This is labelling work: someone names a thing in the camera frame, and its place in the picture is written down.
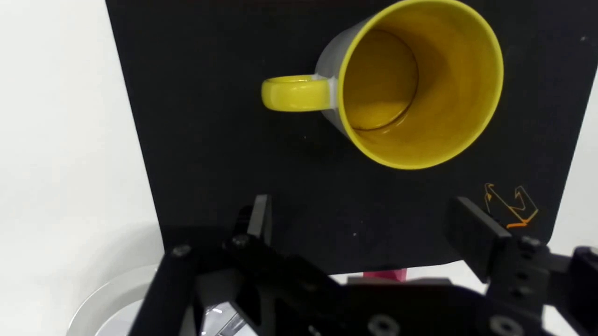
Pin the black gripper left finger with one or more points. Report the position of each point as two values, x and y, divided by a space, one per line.
261 216

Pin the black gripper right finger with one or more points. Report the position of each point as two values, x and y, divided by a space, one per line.
478 239

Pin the white mug yellow inside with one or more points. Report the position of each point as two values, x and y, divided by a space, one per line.
405 84

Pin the black table mat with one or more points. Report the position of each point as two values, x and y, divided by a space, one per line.
218 155

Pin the pink comb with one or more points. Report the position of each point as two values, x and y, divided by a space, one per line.
386 274

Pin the white plate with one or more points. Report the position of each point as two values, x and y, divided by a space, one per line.
106 308

